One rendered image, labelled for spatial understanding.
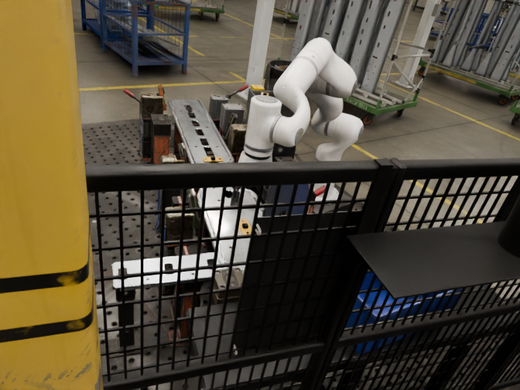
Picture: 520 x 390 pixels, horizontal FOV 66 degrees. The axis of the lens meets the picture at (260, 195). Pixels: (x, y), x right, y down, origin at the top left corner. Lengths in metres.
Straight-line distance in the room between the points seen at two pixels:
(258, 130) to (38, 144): 0.82
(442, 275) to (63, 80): 0.53
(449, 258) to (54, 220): 0.54
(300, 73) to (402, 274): 0.78
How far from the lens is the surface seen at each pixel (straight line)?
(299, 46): 6.31
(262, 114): 1.09
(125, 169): 0.48
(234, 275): 1.06
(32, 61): 0.32
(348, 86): 1.46
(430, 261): 0.66
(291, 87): 1.19
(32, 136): 0.34
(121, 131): 2.62
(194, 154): 1.73
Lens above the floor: 1.79
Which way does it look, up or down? 32 degrees down
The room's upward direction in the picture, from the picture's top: 10 degrees clockwise
